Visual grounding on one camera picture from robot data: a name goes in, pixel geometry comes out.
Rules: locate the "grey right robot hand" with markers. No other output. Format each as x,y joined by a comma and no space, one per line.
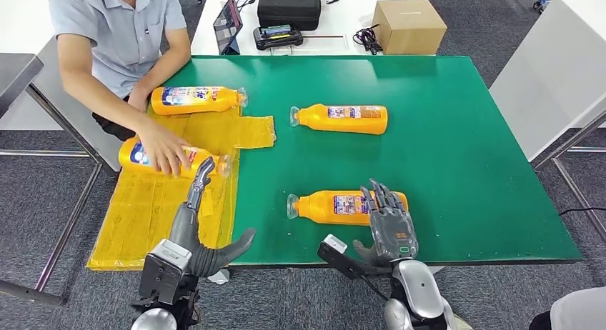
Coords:
393,228

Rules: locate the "black tablet on stand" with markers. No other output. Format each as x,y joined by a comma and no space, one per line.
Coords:
228,25

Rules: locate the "grey desk with metal frame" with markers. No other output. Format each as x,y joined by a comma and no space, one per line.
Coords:
16,77

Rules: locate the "white table with metal legs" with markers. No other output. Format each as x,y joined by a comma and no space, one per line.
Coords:
554,72

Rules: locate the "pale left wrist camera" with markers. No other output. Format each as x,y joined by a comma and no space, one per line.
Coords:
163,271

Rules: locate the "yellow taped cardboard mat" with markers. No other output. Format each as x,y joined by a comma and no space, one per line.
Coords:
151,214

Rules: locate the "person's left hand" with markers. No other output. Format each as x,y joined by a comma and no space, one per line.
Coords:
140,98

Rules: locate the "standing person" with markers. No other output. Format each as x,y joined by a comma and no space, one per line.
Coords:
580,311

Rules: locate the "person's left forearm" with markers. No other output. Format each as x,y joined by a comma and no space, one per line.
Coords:
165,67

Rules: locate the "person's right hand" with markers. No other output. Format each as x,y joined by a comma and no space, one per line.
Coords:
163,150

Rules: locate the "orange detergent bottle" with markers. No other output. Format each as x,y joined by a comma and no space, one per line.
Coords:
317,208
341,122
189,104
128,160

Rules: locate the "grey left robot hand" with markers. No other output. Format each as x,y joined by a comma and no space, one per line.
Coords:
184,228

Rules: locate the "seated person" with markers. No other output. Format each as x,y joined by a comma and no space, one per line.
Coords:
118,34

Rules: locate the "white table with equipment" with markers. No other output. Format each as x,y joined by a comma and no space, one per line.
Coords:
341,20

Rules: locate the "black zipped carry case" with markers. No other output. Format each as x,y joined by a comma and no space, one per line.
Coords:
289,8

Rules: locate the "white table foot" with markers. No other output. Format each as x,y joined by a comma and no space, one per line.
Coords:
436,269
220,276

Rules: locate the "pale shoe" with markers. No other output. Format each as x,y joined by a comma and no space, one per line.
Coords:
464,324

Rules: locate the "black handheld controller with screen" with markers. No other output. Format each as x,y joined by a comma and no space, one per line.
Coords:
278,38

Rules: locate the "brown cardboard box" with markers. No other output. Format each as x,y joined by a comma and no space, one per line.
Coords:
409,30

